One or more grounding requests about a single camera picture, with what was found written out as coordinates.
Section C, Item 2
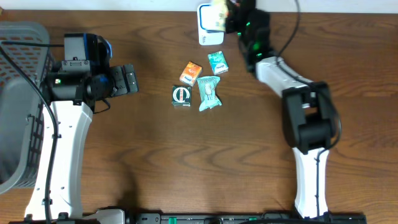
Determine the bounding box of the white blue snack bag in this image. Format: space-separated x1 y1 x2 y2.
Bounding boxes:
205 0 228 32

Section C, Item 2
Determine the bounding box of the small teal box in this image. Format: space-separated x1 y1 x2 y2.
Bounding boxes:
208 51 229 75

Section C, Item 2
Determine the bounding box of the black round-logo packet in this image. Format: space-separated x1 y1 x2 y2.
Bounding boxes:
172 85 192 106

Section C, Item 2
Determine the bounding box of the small orange box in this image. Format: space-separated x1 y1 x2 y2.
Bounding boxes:
179 61 203 86

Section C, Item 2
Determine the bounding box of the teal candy pouch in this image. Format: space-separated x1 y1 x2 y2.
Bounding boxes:
197 76 222 111

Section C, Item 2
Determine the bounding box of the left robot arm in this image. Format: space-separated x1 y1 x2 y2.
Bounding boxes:
24 33 139 223

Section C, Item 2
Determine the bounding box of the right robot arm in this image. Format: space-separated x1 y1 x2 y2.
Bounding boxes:
225 0 342 222

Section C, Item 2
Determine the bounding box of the white barcode scanner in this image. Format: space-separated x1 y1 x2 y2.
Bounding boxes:
197 3 224 46

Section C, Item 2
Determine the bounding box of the grey plastic shopping basket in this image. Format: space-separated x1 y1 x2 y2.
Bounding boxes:
1 21 55 193

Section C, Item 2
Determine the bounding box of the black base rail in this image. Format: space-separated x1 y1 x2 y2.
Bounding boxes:
9 207 368 224

